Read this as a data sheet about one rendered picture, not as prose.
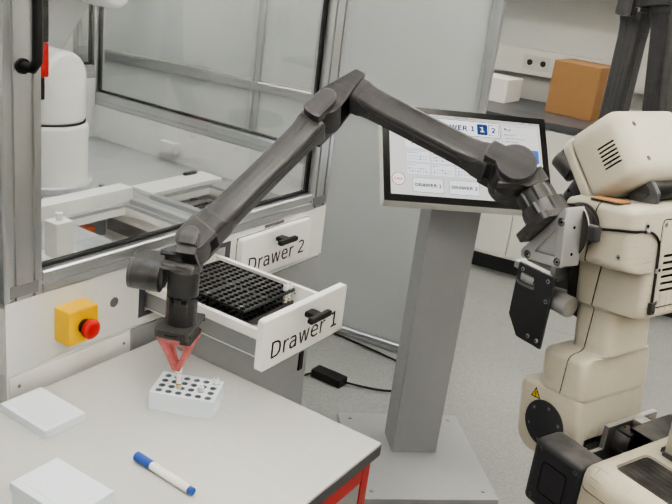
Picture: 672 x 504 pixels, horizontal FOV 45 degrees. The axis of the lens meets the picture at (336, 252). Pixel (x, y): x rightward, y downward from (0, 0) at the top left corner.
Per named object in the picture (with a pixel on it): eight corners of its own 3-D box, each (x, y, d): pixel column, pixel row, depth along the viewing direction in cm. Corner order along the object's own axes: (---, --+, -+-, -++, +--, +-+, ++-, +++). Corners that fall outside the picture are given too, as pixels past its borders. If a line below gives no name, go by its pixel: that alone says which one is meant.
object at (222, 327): (331, 322, 183) (334, 297, 181) (259, 360, 162) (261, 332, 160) (198, 269, 203) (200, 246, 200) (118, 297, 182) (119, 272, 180)
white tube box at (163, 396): (223, 398, 161) (224, 381, 160) (211, 420, 153) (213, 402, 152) (162, 387, 162) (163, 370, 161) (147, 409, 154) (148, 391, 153)
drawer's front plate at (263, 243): (308, 256, 225) (312, 218, 221) (239, 282, 202) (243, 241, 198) (302, 254, 226) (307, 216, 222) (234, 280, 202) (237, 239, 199)
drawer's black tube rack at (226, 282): (292, 314, 183) (295, 288, 181) (241, 339, 169) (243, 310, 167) (217, 284, 194) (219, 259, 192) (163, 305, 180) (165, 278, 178)
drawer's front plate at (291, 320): (341, 329, 184) (347, 283, 180) (260, 373, 161) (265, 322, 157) (335, 326, 185) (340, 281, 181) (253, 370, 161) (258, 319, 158)
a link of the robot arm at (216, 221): (344, 97, 159) (343, 129, 169) (321, 81, 160) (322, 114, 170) (189, 251, 145) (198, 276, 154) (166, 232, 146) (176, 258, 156)
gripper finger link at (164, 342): (154, 372, 152) (157, 326, 149) (167, 356, 158) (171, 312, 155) (189, 379, 151) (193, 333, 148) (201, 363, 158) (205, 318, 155)
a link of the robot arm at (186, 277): (195, 271, 144) (204, 260, 149) (157, 265, 145) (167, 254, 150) (193, 307, 146) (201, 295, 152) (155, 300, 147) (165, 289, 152)
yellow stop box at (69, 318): (100, 337, 162) (101, 304, 160) (71, 349, 156) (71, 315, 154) (83, 329, 165) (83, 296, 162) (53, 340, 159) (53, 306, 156)
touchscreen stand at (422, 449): (496, 507, 264) (564, 205, 229) (360, 507, 256) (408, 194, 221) (453, 422, 310) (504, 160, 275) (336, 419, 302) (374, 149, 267)
